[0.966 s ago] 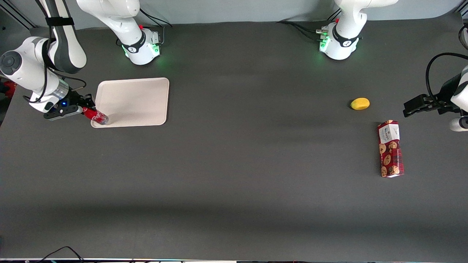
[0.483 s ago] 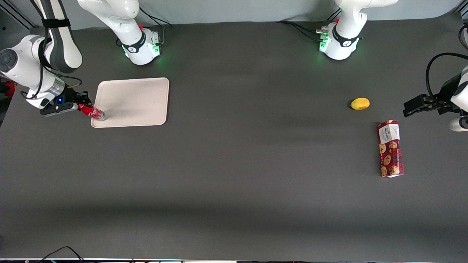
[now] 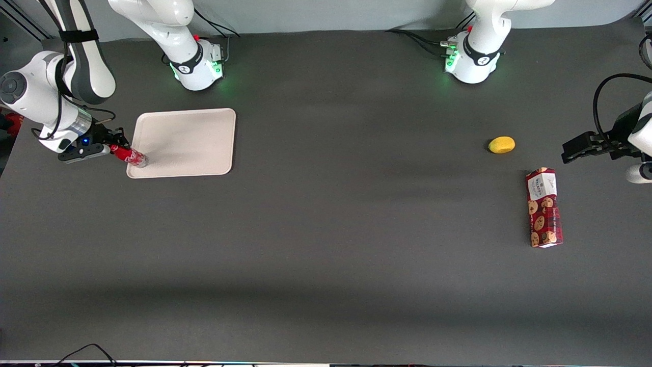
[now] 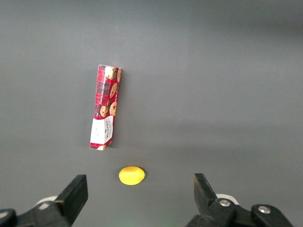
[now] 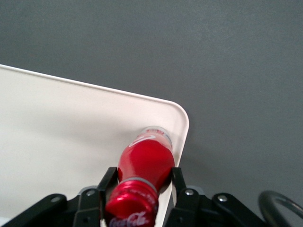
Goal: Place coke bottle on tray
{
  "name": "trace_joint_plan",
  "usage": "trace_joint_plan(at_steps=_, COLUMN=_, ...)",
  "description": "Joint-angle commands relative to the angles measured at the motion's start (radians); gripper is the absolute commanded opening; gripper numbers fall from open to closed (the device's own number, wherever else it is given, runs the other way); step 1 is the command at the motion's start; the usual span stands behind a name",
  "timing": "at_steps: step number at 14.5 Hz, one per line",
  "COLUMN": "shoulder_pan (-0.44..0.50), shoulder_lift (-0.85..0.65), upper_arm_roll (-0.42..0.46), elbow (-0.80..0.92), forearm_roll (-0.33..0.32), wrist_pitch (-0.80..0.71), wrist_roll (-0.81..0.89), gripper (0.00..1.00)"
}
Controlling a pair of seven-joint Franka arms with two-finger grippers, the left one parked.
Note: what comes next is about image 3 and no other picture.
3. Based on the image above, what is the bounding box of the dark diagonal frame bar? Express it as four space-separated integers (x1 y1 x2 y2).
7 0 52 41

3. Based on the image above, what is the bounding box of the black right base cable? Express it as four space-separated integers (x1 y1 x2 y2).
193 12 240 65

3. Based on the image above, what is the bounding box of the red object beside table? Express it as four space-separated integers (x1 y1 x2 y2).
0 113 24 136

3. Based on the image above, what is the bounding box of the beige plastic tray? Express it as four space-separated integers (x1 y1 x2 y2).
126 108 237 179

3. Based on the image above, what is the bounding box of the red cookie box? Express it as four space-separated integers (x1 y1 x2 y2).
525 167 564 248

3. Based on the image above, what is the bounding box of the black looped wrist cable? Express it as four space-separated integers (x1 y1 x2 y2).
592 73 652 146

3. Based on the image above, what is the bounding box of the black curved side cable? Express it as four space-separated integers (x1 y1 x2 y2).
638 33 652 70

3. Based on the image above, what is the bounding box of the black base cable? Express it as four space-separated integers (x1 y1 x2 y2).
193 12 240 65
384 11 477 58

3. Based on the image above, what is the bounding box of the yellow lemon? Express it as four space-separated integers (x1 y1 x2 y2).
488 136 516 154

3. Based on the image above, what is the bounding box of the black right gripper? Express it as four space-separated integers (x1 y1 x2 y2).
83 124 131 153

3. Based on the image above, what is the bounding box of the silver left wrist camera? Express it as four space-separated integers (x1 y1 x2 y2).
626 163 652 184

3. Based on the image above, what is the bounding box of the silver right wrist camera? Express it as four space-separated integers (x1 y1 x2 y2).
57 144 111 164

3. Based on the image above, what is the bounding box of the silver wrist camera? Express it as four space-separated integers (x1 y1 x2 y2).
626 163 652 184
57 144 111 164

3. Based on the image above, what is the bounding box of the red coke bottle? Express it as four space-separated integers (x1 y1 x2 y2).
110 144 149 168

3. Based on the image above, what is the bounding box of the black table edge cable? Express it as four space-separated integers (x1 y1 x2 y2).
50 343 119 367

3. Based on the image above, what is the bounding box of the black left base cable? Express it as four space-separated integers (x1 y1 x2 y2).
384 11 477 58

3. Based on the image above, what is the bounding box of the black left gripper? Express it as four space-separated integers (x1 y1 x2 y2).
562 102 644 164

